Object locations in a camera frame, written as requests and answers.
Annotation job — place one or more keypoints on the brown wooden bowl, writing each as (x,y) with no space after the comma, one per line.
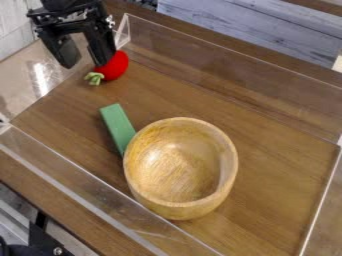
(181,166)

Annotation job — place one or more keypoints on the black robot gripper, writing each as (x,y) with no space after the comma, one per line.
(63,17)

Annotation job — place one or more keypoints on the red plush radish toy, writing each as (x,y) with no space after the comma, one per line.
(110,71)

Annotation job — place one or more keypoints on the black table clamp mount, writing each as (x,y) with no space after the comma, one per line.
(42,245)

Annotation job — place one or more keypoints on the green rectangular block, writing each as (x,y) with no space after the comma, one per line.
(119,126)

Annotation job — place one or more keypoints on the clear acrylic corner bracket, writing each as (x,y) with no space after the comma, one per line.
(122,33)

